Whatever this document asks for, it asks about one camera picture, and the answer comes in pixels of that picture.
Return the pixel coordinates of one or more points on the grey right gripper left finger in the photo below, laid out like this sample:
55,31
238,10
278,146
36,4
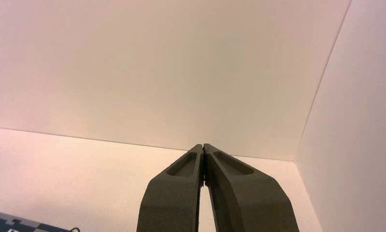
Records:
170,198

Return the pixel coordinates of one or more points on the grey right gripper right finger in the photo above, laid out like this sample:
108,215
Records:
247,201

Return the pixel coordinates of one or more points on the blue grey task box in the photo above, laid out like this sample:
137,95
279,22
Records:
7,224

